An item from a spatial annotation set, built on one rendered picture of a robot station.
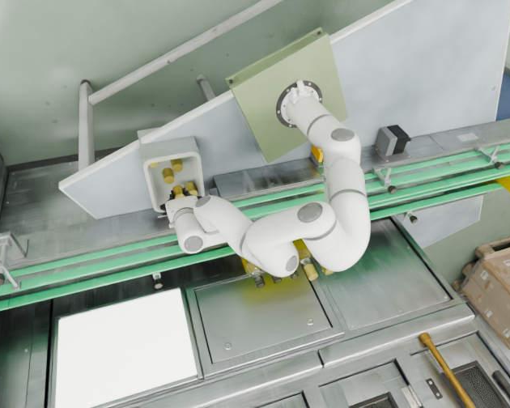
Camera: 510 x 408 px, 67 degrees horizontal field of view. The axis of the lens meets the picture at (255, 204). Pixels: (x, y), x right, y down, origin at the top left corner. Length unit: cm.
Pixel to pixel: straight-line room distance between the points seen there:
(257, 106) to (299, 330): 73
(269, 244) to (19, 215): 134
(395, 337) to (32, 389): 113
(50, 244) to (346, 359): 102
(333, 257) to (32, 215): 139
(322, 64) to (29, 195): 139
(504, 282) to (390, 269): 340
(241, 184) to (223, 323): 47
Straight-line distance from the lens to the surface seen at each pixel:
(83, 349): 138
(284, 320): 133
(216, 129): 126
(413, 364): 139
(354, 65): 134
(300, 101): 116
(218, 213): 94
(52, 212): 185
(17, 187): 206
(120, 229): 138
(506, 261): 511
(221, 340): 130
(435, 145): 168
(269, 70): 114
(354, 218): 84
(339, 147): 98
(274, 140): 126
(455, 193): 179
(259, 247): 78
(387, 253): 162
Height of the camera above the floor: 177
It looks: 42 degrees down
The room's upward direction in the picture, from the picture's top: 156 degrees clockwise
